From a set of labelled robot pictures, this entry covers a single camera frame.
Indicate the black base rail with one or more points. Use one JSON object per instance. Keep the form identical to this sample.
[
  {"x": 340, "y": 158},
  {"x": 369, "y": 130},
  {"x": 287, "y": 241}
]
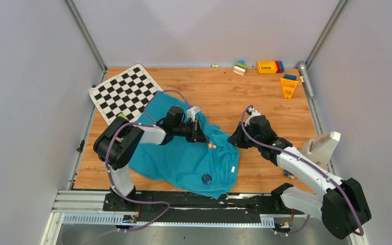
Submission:
[{"x": 179, "y": 205}]

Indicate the teal t-shirt garment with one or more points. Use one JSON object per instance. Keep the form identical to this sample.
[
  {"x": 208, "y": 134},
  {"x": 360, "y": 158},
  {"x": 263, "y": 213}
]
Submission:
[{"x": 183, "y": 164}]

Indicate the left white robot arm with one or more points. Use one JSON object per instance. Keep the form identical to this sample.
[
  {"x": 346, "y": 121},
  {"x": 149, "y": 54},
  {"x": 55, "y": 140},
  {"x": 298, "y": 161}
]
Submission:
[{"x": 118, "y": 143}]

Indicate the white tilted device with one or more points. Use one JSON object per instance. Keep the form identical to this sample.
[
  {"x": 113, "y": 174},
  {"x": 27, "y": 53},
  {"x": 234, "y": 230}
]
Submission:
[{"x": 320, "y": 149}]

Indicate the white green blue block stack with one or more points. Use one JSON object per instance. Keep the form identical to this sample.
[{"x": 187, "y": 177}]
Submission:
[{"x": 240, "y": 68}]

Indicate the white slotted cable duct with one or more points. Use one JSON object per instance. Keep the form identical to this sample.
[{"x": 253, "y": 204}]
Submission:
[{"x": 261, "y": 221}]

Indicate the yellow toy box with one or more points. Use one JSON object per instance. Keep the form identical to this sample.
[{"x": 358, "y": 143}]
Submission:
[{"x": 267, "y": 67}]

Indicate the round blue badge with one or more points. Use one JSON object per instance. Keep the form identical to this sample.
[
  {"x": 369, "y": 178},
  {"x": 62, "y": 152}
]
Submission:
[{"x": 207, "y": 179}]

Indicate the black white checkerboard mat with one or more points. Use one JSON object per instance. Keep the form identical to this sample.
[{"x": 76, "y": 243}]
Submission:
[{"x": 124, "y": 94}]

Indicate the grey metal cylinder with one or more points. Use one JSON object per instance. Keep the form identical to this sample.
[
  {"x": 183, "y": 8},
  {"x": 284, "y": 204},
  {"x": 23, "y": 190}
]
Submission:
[{"x": 302, "y": 67}]

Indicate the red blue toy car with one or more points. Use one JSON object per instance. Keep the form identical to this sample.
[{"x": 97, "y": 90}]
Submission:
[{"x": 288, "y": 174}]

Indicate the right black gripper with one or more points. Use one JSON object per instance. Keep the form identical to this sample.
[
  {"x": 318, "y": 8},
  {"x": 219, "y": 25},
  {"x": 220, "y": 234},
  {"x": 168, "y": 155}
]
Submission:
[{"x": 236, "y": 139}]

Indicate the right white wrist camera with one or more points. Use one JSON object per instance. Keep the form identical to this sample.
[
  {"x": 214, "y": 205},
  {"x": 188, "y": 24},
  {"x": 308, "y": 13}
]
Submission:
[{"x": 251, "y": 112}]

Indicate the lime green block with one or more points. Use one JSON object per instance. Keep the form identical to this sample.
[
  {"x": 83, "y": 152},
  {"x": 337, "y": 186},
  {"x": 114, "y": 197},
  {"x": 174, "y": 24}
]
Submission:
[{"x": 123, "y": 116}]

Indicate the red blue block pair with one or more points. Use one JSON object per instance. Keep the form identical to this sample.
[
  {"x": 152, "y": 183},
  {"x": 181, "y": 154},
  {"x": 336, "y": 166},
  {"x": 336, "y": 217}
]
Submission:
[{"x": 279, "y": 66}]

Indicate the blue flat block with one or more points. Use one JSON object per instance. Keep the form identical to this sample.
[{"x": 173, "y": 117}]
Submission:
[{"x": 290, "y": 77}]

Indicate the orange brooch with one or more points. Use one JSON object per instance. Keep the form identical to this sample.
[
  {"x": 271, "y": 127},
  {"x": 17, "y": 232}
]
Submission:
[{"x": 211, "y": 146}]

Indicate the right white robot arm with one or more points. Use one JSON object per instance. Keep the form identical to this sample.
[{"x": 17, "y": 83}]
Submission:
[{"x": 340, "y": 204}]

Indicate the yellow triangular toy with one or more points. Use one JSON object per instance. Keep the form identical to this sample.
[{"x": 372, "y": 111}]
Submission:
[{"x": 288, "y": 87}]

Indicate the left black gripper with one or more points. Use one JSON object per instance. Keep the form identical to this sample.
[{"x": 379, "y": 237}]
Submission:
[{"x": 197, "y": 135}]

